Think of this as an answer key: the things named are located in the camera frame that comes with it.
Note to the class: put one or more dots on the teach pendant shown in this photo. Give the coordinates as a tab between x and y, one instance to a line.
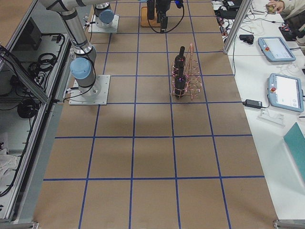
275	49
285	92

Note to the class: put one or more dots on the copper wire bottle basket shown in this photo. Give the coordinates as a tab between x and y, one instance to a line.
193	84

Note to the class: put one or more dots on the aluminium frame post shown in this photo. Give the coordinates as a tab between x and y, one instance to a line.
241	14

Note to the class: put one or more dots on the person's hand with phone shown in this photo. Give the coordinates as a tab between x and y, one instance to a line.
278	5

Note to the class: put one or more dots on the upper teach pendant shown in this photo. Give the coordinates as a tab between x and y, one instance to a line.
275	49

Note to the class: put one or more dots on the black power adapter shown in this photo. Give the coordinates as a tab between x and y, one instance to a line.
253	104

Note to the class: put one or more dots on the teal book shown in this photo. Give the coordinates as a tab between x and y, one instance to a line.
295	141

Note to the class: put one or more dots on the black webcam on desk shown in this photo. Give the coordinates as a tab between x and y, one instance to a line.
247	38

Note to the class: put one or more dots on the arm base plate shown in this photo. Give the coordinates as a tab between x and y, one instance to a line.
97	95
101	27

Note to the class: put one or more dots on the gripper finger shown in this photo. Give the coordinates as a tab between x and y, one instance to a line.
163	24

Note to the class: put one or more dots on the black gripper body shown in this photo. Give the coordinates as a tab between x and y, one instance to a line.
162	5

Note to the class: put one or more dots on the clear acrylic stand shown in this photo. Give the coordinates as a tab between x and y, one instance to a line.
276	119

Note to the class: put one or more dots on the lower teach pendant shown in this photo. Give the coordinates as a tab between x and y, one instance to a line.
285	92

